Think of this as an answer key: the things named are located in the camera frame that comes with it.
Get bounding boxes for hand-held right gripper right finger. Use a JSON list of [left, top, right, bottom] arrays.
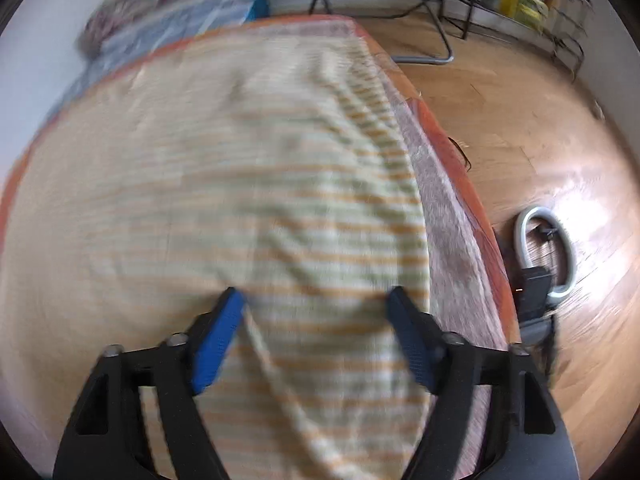
[[387, 285, 581, 480]]

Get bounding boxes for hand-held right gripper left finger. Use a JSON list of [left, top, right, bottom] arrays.
[[52, 287, 248, 480]]

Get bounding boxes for beige plaid cloth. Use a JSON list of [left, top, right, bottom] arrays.
[[350, 20, 506, 480]]

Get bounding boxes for black stand base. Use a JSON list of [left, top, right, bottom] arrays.
[[517, 266, 558, 346]]

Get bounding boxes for yellow striped fringed blanket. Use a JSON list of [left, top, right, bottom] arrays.
[[0, 20, 433, 480]]

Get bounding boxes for orange floral blanket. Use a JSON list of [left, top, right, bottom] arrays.
[[0, 12, 521, 346]]

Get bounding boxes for blue checked bed sheet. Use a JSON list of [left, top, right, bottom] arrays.
[[40, 0, 271, 126]]

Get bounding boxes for black clothes rack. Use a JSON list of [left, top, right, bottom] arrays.
[[480, 0, 588, 81]]

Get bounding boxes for folded floral quilt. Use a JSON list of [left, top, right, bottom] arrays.
[[75, 0, 226, 56]]

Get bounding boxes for yellow crate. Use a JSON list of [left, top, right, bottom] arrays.
[[500, 0, 548, 28]]

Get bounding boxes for white ring light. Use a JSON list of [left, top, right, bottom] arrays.
[[512, 205, 578, 311]]

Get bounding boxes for black floor cable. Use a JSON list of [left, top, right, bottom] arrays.
[[447, 137, 473, 171]]

